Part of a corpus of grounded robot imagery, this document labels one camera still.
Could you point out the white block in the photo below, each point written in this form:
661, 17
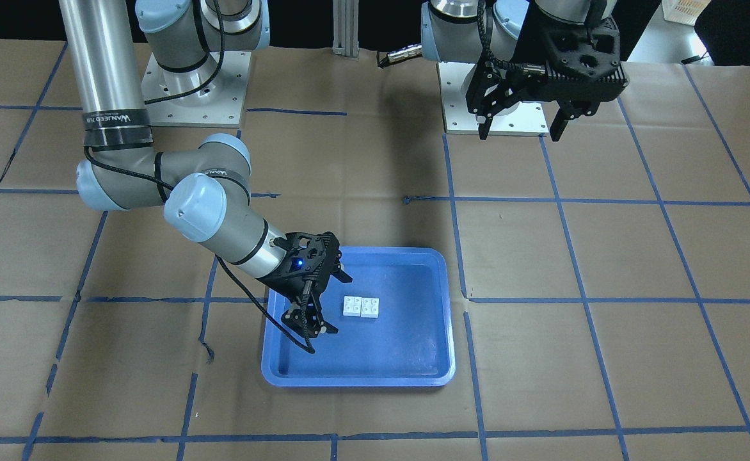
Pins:
352, 306
369, 308

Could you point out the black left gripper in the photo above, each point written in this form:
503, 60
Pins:
532, 40

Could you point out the blue plastic tray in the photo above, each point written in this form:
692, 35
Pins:
410, 343

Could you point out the aluminium frame post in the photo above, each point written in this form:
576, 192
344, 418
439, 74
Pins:
345, 28

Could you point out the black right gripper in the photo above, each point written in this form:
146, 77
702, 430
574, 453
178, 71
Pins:
288, 282

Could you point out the brown paper table cover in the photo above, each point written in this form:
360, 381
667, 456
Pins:
513, 298

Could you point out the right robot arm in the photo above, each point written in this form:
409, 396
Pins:
205, 192

